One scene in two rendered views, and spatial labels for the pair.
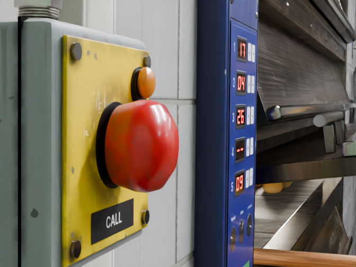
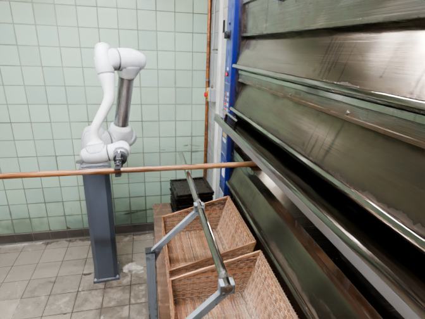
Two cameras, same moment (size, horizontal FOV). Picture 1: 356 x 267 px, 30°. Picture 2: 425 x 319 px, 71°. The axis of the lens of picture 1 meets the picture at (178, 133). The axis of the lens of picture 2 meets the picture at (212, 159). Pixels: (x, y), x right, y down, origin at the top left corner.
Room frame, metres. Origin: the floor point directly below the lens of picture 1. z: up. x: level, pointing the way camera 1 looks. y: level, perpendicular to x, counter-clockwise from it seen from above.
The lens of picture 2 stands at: (2.47, -1.21, 1.81)
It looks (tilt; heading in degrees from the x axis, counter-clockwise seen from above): 20 degrees down; 149
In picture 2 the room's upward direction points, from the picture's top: 2 degrees clockwise
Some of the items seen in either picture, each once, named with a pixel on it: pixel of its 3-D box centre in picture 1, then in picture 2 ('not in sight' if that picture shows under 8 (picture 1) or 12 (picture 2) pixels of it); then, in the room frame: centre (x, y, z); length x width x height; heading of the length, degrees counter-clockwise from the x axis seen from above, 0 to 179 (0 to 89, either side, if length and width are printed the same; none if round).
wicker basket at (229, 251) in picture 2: not in sight; (203, 237); (1.10, -0.43, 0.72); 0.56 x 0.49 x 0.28; 163
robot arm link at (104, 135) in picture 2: not in sight; (94, 140); (0.28, -0.88, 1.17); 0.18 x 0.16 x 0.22; 101
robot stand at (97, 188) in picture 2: not in sight; (101, 222); (0.28, -0.89, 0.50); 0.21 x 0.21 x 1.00; 76
